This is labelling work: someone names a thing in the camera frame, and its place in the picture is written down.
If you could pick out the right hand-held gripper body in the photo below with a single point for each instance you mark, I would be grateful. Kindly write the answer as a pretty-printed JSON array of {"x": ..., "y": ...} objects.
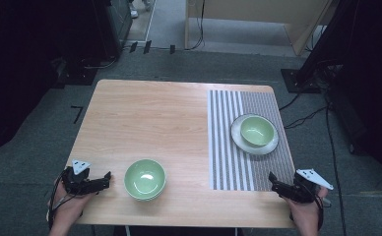
[{"x": 305, "y": 188}]

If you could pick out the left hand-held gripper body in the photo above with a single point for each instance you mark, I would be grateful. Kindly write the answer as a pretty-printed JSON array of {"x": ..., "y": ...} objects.
[{"x": 77, "y": 183}]

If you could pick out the green ceramic bowl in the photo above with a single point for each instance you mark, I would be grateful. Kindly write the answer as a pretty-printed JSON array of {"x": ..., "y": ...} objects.
[
  {"x": 153, "y": 198},
  {"x": 144, "y": 178},
  {"x": 257, "y": 131}
]

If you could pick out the white plate with dark rim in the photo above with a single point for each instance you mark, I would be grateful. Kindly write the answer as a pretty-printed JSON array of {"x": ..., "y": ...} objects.
[{"x": 244, "y": 144}]

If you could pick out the person's left hand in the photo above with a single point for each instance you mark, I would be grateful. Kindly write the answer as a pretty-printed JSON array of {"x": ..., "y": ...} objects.
[{"x": 67, "y": 208}]

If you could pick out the person's right hand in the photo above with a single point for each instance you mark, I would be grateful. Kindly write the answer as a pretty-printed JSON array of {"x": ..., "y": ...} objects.
[{"x": 305, "y": 218}]

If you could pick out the grey striped placemat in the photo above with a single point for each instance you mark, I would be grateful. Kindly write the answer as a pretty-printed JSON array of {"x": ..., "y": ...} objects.
[{"x": 264, "y": 170}]

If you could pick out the black corner tape mark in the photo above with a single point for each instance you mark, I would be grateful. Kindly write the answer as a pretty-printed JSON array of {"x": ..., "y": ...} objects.
[{"x": 78, "y": 113}]

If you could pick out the black tape strip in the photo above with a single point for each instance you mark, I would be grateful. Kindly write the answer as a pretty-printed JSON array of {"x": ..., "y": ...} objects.
[
  {"x": 147, "y": 47},
  {"x": 133, "y": 47},
  {"x": 172, "y": 49}
]

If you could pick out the dark cabinet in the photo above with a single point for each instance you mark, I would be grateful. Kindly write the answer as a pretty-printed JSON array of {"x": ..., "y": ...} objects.
[{"x": 113, "y": 26}]

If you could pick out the black slanted stand pole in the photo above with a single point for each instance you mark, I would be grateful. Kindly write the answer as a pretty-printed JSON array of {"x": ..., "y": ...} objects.
[{"x": 327, "y": 36}]

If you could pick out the light wooden partition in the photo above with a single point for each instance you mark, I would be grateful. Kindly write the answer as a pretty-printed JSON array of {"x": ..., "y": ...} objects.
[{"x": 261, "y": 8}]

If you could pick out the black stand base plate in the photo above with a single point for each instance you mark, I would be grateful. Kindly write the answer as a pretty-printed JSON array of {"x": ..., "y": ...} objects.
[{"x": 299, "y": 82}]

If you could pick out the dark floor base plate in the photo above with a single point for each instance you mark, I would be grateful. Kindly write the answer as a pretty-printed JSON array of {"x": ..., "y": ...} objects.
[{"x": 77, "y": 77}]

